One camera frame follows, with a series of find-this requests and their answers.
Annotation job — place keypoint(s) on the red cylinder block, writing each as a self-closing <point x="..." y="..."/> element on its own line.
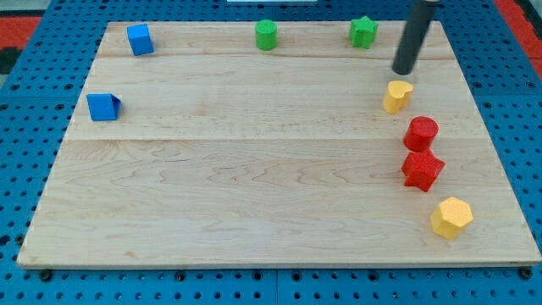
<point x="420" y="133"/>

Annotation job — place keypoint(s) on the blue triangle block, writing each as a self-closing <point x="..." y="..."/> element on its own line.
<point x="103" y="106"/>

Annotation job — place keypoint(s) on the red star block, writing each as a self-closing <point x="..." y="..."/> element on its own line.
<point x="421" y="169"/>

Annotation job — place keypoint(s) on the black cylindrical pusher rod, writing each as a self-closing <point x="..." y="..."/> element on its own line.
<point x="413" y="35"/>

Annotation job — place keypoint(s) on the blue cube block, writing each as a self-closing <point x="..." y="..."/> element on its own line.
<point x="139" y="39"/>

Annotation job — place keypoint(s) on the yellow hexagon block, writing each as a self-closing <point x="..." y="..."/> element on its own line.
<point x="451" y="217"/>

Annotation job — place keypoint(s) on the yellow heart block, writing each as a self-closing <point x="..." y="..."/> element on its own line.
<point x="397" y="96"/>

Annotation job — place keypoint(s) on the green cylinder block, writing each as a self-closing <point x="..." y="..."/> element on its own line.
<point x="266" y="35"/>

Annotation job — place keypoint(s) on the green star block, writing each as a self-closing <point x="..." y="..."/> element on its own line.
<point x="362" y="32"/>

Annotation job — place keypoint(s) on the light wooden board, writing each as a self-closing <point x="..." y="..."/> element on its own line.
<point x="228" y="157"/>

